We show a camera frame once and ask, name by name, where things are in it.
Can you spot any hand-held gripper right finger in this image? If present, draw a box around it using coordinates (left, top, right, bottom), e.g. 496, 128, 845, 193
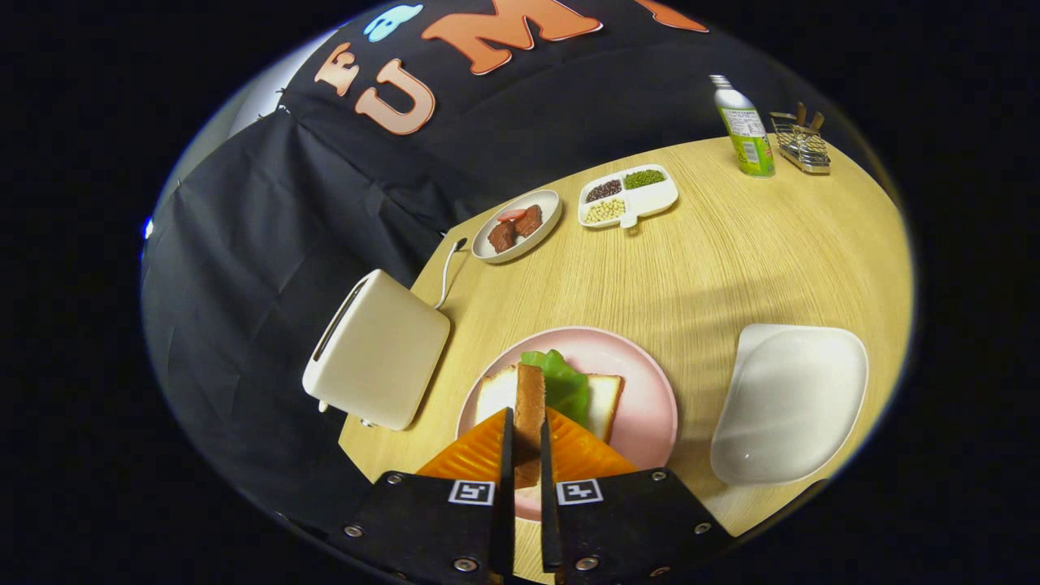
539, 406, 736, 585

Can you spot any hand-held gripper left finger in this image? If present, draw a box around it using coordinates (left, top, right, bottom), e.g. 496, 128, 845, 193
325, 406, 517, 585

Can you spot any toasted bread slice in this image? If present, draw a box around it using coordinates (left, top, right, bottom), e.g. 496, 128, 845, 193
514, 363, 547, 490

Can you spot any green lettuce leaf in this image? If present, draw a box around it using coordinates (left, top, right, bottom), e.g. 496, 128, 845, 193
521, 349, 592, 427

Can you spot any white bread slice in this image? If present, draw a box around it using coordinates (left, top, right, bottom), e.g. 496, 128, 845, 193
474, 365, 625, 444

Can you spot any pink round plate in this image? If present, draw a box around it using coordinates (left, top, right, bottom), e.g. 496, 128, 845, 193
455, 327, 679, 522

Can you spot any cream white toaster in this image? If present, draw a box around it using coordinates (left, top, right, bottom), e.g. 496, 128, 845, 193
302, 269, 452, 431

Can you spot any white squarish plate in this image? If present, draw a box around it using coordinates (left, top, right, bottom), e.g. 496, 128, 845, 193
710, 323, 870, 487

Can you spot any grey round plate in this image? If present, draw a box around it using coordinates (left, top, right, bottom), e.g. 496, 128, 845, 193
471, 189, 563, 265

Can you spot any white divided tray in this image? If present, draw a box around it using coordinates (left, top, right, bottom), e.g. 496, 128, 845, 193
578, 164, 680, 230

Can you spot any black backdrop cloth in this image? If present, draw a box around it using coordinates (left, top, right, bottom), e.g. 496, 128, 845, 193
140, 0, 903, 537

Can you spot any green label bottle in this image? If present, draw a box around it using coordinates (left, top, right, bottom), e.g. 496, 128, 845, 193
709, 75, 776, 178

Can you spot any white toaster cable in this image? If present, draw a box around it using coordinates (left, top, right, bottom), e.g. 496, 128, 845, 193
435, 237, 468, 311

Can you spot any metal wire basket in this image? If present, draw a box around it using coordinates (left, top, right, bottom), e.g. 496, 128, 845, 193
770, 111, 832, 176

